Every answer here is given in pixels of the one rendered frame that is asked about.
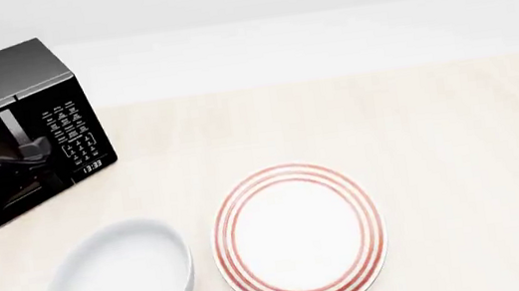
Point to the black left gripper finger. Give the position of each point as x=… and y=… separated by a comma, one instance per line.
x=36, y=150

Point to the white plate with red rings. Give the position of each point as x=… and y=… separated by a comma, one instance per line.
x=299, y=240

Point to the white shallow round dish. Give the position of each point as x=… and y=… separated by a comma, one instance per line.
x=121, y=280

